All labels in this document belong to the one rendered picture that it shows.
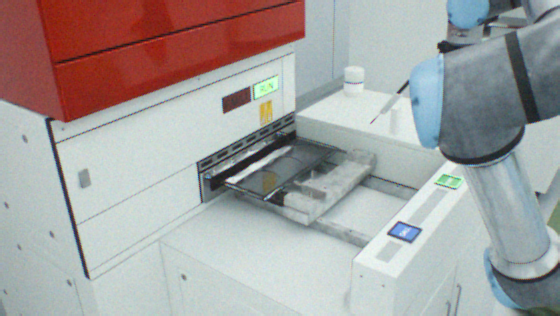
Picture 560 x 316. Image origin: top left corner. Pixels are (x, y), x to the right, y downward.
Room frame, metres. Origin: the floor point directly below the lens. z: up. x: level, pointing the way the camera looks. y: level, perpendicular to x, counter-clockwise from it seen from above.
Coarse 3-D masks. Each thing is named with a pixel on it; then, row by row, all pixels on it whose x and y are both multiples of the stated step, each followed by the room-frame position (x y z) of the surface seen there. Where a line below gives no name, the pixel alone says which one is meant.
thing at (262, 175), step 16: (272, 144) 1.44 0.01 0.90; (288, 144) 1.43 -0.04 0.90; (304, 144) 1.43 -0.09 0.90; (256, 160) 1.33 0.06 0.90; (272, 160) 1.32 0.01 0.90; (288, 160) 1.32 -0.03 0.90; (304, 160) 1.31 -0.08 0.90; (224, 176) 1.23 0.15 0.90; (240, 176) 1.23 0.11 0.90; (256, 176) 1.23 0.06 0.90; (272, 176) 1.22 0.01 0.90; (288, 176) 1.22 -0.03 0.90; (256, 192) 1.14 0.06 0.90
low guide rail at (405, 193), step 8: (320, 168) 1.38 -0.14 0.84; (328, 168) 1.36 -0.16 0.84; (368, 176) 1.29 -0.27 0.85; (360, 184) 1.29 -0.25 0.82; (368, 184) 1.28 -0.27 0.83; (376, 184) 1.26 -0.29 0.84; (384, 184) 1.24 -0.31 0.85; (392, 184) 1.24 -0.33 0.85; (384, 192) 1.24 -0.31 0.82; (392, 192) 1.23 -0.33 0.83; (400, 192) 1.21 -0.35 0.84; (408, 192) 1.20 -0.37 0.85; (416, 192) 1.19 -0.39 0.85; (408, 200) 1.20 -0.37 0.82
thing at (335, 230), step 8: (248, 200) 1.21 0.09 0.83; (256, 200) 1.19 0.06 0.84; (272, 200) 1.17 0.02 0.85; (264, 208) 1.18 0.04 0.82; (272, 208) 1.16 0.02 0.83; (280, 208) 1.14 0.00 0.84; (312, 224) 1.08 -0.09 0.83; (320, 224) 1.06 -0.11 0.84; (328, 224) 1.05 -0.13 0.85; (336, 224) 1.05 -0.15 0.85; (328, 232) 1.05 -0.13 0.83; (336, 232) 1.03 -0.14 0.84; (344, 232) 1.02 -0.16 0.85; (352, 232) 1.01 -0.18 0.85; (360, 232) 1.01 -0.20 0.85; (344, 240) 1.02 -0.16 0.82; (352, 240) 1.00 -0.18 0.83; (360, 240) 0.99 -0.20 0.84; (368, 240) 0.98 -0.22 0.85
